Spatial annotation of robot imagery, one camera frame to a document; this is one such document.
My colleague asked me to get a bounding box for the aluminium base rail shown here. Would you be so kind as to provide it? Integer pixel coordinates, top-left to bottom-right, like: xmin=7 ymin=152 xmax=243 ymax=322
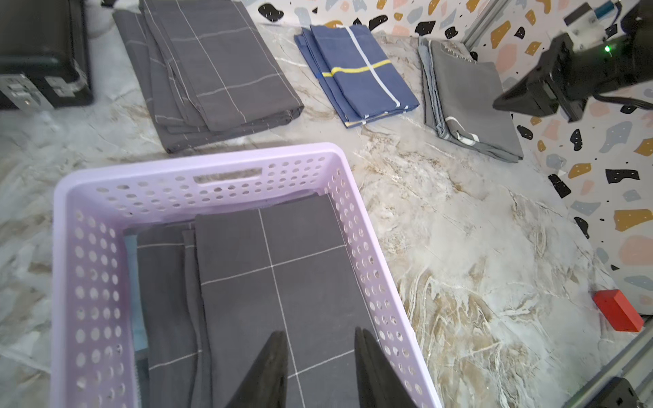
xmin=563 ymin=316 xmax=653 ymax=407

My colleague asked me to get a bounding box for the black hard carrying case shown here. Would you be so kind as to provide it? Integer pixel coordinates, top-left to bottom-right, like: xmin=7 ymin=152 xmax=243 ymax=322
xmin=1 ymin=0 xmax=94 ymax=112

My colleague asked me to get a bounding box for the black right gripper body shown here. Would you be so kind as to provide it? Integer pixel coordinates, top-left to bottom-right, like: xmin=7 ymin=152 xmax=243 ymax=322
xmin=535 ymin=1 xmax=652 ymax=122

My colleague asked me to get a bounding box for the right aluminium corner post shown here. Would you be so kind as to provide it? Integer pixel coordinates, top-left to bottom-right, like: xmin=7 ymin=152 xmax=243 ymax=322
xmin=462 ymin=0 xmax=510 ymax=50

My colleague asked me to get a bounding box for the dark grey checked folded sheet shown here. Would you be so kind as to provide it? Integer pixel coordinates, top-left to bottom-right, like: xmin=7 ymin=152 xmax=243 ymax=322
xmin=113 ymin=1 xmax=304 ymax=153

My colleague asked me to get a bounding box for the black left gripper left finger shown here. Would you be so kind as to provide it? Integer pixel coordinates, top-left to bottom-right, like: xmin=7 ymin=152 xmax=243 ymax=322
xmin=226 ymin=331 xmax=289 ymax=408

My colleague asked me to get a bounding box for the lilac perforated plastic basket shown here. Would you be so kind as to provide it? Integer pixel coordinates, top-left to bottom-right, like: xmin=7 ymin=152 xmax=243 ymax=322
xmin=50 ymin=143 xmax=441 ymax=407

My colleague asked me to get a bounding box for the dark grey gridded pillowcase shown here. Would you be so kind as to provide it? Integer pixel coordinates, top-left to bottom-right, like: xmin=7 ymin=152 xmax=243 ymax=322
xmin=133 ymin=195 xmax=372 ymax=407

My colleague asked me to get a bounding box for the grey cream tan pillowcase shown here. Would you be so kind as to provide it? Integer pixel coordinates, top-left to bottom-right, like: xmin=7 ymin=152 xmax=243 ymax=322
xmin=124 ymin=235 xmax=148 ymax=359

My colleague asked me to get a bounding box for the red block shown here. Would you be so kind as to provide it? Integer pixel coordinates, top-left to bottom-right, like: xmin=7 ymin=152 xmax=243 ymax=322
xmin=593 ymin=289 xmax=644 ymax=333

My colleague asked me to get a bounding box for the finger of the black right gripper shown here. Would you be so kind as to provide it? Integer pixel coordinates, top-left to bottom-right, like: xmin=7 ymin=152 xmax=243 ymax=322
xmin=492 ymin=76 xmax=549 ymax=117

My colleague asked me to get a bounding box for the grey Passion pillowcase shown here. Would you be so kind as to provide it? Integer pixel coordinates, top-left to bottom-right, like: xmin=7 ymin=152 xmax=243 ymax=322
xmin=418 ymin=37 xmax=524 ymax=163

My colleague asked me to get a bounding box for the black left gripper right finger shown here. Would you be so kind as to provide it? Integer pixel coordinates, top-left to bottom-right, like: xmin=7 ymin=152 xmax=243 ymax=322
xmin=354 ymin=327 xmax=417 ymax=408

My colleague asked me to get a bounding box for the blue yellow-striped pillowcase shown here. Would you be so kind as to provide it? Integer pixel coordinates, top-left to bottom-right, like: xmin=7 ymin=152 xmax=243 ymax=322
xmin=294 ymin=25 xmax=419 ymax=129

